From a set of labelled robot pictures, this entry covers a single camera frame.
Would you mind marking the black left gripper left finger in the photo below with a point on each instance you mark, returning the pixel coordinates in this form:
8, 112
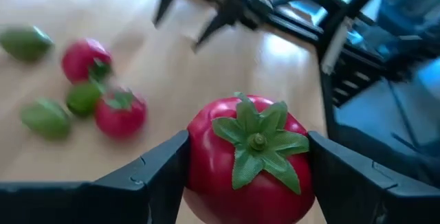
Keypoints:
120, 200

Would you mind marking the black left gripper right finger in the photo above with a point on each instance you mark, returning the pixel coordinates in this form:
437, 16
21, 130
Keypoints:
361, 196

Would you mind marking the green cabbage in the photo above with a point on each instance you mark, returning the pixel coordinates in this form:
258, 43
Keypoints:
46, 121

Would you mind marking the large red tomato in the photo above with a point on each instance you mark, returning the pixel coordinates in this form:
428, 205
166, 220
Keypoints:
120, 117

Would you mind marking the red tomato with side stem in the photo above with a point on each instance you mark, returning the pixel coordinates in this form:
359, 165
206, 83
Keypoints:
80, 57

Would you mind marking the green lime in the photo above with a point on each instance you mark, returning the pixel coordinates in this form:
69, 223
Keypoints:
82, 98

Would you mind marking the white tube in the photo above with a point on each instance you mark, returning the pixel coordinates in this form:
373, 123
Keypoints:
335, 47

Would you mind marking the green vegetable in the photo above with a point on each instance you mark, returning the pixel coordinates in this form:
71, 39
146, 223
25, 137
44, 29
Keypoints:
24, 43

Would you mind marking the black metal table frame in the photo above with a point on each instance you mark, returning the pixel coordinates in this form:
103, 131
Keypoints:
347, 79

